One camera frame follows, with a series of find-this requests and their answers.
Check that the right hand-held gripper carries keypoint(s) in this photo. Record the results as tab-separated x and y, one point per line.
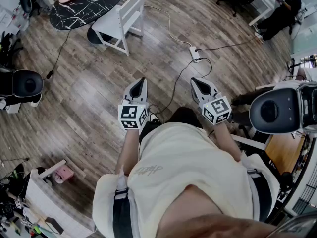
218	106

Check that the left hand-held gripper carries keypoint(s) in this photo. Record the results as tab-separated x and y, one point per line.
128	111

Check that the white wooden chair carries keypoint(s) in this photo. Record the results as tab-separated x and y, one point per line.
112	21

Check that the person's right forearm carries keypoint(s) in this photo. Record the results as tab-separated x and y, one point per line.
226	142

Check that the person's left forearm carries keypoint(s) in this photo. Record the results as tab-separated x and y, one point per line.
127	147

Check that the person's black trousers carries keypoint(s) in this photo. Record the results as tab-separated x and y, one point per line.
185	115

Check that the person's black white shoe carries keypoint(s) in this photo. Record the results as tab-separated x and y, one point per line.
154	118

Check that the white power strip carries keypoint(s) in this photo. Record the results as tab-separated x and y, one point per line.
195	54

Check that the person's cream shirt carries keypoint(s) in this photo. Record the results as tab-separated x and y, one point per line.
185	157

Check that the wooden desk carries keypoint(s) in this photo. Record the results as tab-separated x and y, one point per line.
284	152

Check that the pink box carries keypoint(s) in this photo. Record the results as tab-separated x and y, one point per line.
65	173

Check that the white desk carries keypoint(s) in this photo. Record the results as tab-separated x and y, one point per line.
267	1
49	207

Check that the person's face and neck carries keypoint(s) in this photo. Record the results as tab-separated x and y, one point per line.
198	212

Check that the brown notebook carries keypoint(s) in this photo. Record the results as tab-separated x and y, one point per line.
53	225

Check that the person's glasses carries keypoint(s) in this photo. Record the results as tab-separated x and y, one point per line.
297	228

